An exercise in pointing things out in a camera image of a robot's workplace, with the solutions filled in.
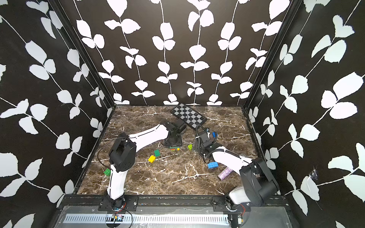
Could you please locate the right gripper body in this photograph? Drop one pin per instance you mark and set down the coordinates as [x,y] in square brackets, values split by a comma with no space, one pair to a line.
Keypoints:
[201,149]

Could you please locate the yellow brick lower left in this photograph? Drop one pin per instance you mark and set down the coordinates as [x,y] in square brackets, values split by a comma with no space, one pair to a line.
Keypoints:
[152,158]

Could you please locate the purple glitter microphone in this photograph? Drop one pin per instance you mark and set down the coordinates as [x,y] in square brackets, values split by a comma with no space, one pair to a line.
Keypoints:
[225,173]

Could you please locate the blue long brick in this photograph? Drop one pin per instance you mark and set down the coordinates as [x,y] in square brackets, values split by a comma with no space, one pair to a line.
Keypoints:
[212,165]

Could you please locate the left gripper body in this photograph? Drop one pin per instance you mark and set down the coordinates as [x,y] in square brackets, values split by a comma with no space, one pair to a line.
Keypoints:
[177,141]

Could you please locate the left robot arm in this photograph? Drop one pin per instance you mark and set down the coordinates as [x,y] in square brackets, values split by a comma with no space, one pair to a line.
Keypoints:
[122,155]

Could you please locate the black white checkerboard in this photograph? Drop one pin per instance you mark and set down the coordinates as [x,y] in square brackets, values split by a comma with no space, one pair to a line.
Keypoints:
[188,115]

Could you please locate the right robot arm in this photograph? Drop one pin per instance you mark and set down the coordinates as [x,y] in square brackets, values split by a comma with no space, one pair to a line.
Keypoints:
[258,182]

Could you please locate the white slotted cable duct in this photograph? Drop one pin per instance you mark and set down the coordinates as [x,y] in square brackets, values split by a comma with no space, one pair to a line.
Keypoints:
[212,219]

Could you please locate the bright green brick left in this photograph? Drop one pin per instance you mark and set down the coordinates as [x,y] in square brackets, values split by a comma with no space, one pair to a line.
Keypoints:
[107,172]

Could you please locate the black mounting rail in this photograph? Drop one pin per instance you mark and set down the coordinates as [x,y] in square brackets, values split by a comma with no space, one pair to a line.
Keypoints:
[95,203]

